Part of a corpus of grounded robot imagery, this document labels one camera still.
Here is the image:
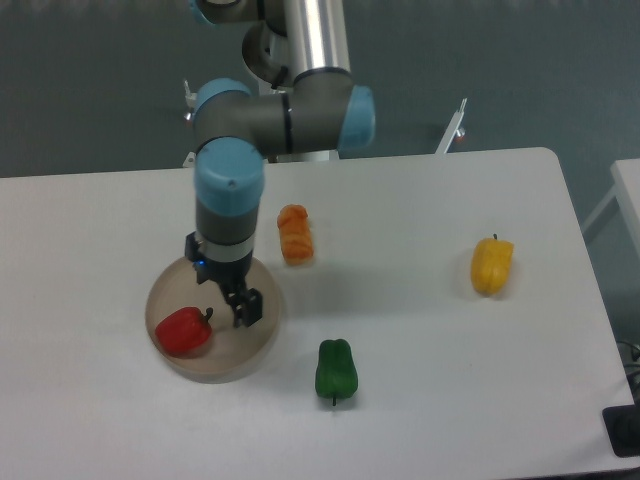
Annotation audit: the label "yellow bell pepper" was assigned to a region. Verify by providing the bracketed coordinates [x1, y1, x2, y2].
[470, 234, 514, 296]

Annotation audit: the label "orange bread loaf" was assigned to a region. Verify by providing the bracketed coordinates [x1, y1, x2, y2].
[277, 204, 315, 266]

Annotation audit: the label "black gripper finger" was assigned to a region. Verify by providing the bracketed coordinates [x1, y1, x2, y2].
[229, 288, 263, 328]

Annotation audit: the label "white side table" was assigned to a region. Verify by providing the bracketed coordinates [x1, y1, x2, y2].
[580, 158, 640, 252]

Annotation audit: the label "black box at edge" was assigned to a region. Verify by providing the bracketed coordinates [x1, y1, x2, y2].
[602, 405, 639, 458]

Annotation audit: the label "green bell pepper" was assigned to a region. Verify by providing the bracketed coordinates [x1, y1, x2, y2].
[314, 339, 359, 407]

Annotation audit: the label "black cables at right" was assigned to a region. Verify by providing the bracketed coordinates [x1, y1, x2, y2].
[615, 339, 640, 406]

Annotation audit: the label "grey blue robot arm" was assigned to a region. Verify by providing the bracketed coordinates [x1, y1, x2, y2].
[185, 1, 375, 327]

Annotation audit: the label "beige round plate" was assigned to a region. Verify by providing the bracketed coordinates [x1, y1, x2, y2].
[145, 259, 282, 382]

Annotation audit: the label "red bell pepper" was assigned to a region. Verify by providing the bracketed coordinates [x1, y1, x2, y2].
[154, 306, 214, 356]

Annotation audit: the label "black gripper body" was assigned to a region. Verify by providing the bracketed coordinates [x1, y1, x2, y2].
[184, 232, 254, 300]

